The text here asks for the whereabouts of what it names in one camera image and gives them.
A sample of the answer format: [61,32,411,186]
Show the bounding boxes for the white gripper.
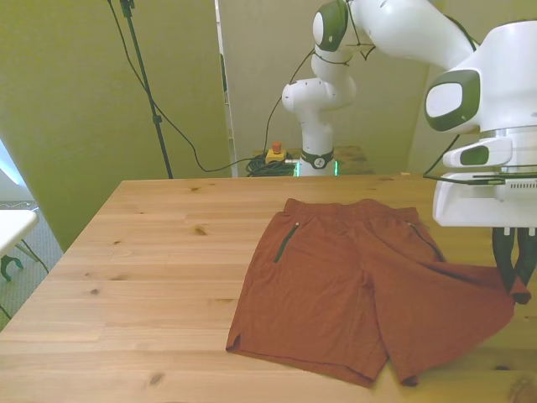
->
[431,170,537,295]

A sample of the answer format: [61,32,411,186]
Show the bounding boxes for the rust red shorts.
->
[225,197,533,388]

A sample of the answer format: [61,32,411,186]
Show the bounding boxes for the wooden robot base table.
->
[251,144,375,178]

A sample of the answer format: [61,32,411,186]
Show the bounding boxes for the yellow emergency stop button box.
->
[264,141,288,165]

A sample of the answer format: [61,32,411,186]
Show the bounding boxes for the white panel edge strip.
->
[214,0,237,178]

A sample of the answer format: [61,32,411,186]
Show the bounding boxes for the white folding table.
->
[0,208,52,284]

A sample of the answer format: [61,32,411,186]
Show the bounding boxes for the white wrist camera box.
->
[497,175,537,202]

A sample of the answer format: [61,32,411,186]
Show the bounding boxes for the coil of dark cables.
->
[244,152,301,178]

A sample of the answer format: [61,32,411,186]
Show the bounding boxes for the thin dark camera cable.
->
[106,0,269,174]

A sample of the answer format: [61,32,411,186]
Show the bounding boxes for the dark camera stand pole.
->
[118,0,175,180]

